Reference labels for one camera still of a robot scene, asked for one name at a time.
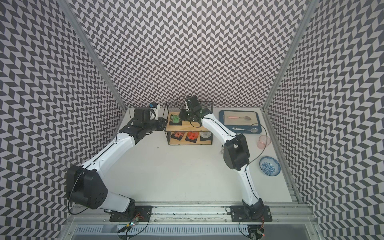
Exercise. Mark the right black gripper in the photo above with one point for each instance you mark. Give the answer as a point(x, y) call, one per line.
point(182, 116)

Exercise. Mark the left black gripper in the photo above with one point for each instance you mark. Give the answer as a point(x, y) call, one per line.
point(161, 121)

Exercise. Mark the green grape oolong tea bag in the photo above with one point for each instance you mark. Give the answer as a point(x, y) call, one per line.
point(175, 120)

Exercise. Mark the red label tea bag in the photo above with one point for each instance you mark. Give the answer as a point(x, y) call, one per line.
point(177, 135)

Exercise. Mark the bright red tea bag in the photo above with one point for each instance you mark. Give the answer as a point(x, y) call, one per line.
point(192, 137)

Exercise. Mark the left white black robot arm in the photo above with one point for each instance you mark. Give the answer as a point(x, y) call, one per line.
point(85, 185)

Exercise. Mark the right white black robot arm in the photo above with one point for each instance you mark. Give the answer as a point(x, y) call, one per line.
point(235, 150)

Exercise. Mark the grey label tea bag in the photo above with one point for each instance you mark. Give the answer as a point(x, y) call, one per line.
point(205, 136)

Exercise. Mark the beige cloth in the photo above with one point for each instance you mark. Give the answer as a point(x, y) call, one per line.
point(240, 122)

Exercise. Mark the teal tray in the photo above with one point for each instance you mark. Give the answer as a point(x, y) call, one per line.
point(258, 126)

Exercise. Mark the silver spoon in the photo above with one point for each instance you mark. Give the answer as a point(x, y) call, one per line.
point(252, 130)

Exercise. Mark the pink plastic cup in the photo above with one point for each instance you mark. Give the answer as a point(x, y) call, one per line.
point(263, 142)

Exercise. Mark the blue patterned bowl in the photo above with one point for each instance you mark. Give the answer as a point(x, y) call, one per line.
point(270, 166)

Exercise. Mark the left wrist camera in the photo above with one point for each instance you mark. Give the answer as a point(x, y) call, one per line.
point(154, 111)

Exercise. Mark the black wire wooden shelf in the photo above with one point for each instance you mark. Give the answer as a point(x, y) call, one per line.
point(173, 108)

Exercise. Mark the pink handled spoon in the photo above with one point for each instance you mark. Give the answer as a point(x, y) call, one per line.
point(236, 117)

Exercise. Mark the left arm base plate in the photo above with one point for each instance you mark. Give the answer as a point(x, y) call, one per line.
point(144, 212)

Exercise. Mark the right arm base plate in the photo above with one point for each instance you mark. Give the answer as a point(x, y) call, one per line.
point(239, 214)

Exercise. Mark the aluminium front rail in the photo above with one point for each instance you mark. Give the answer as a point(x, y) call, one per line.
point(203, 213)

